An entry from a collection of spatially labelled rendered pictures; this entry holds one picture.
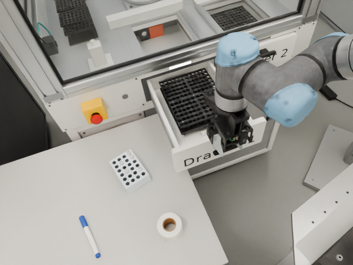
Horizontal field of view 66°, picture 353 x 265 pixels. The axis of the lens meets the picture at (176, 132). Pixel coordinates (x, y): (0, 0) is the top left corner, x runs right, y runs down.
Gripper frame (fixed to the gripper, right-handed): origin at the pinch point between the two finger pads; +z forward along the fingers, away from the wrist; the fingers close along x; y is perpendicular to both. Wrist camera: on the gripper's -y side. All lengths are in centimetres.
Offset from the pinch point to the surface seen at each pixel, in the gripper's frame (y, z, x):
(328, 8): -146, 81, 180
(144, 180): -4.7, 12.4, -24.3
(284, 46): -32, 2, 41
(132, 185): -3.6, 11.0, -28.3
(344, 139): -24, 87, 102
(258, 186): -17, 91, 37
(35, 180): -20, 15, -59
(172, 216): 10.3, 10.6, -20.1
